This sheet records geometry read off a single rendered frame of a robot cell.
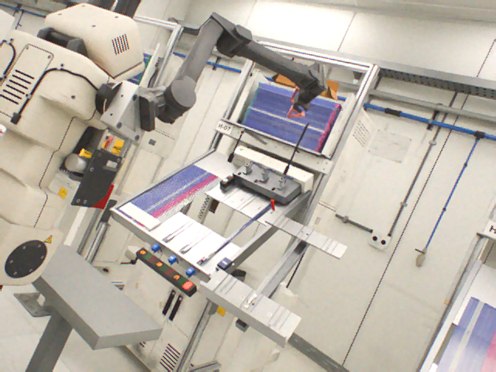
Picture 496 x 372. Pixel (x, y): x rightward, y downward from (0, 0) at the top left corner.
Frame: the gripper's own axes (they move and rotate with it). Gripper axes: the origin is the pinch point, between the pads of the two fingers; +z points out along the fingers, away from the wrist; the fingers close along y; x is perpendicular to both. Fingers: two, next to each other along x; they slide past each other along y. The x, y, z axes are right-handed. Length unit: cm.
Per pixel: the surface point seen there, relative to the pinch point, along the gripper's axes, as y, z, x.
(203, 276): 73, 35, -2
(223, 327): 81, 60, 27
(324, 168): 5.8, 13.5, 34.5
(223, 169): 2, 61, 3
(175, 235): 55, 52, -13
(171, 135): -61, 143, -13
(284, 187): 18.3, 26.7, 22.3
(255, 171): 7.8, 41.2, 12.5
